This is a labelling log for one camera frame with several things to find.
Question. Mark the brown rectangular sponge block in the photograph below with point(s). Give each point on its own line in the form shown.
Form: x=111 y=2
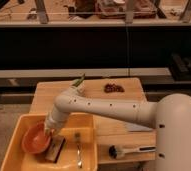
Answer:
x=55 y=148

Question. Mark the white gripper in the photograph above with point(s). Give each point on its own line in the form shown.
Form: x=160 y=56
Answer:
x=50 y=126

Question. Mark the silver metal fork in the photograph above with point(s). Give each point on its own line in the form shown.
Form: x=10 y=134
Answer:
x=77 y=138

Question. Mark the green vegetable piece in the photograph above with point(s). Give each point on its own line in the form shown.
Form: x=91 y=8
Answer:
x=77 y=82

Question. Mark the grey cloth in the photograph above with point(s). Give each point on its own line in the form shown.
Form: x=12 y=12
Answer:
x=137 y=128

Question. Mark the yellow plastic tray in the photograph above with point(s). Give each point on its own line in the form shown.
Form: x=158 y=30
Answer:
x=16 y=160

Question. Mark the light wooden table board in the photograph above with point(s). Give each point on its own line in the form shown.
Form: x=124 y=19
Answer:
x=108 y=131

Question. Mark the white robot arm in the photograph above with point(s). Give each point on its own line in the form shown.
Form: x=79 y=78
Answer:
x=170 y=117

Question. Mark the orange plastic bowl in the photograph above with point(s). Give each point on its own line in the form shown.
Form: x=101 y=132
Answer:
x=35 y=141

